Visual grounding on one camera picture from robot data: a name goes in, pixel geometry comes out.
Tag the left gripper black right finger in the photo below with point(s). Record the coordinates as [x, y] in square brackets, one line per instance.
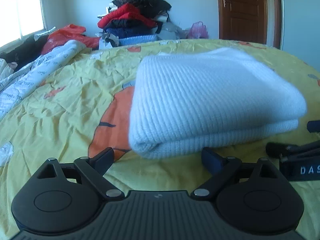
[252, 197]

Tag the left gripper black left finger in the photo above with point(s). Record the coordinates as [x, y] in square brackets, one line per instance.
[63, 197]

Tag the white knit sweater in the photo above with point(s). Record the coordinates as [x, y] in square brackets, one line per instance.
[185, 102]

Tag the black and white crumpled clothes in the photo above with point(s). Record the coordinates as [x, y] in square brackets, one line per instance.
[108, 41]

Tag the pile of dark clothes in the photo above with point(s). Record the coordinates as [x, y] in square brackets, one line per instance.
[152, 9]

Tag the yellow cartoon bed sheet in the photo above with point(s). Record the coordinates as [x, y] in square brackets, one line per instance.
[61, 119]

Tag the white printed quilt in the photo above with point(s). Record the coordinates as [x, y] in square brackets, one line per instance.
[22, 83]

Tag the black garment by window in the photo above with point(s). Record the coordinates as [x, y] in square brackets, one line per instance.
[26, 53]

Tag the brown wooden door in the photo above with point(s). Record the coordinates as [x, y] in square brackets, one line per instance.
[259, 21]

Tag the red plastic bag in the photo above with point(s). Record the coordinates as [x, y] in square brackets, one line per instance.
[67, 33]

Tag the pink plastic bag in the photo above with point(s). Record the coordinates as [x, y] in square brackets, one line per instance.
[198, 30]

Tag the light blue knit garment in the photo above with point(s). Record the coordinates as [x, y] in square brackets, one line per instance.
[138, 39]

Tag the window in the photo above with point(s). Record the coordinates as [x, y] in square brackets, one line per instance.
[20, 18]

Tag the red jacket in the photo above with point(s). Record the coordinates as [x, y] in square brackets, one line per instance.
[125, 12]

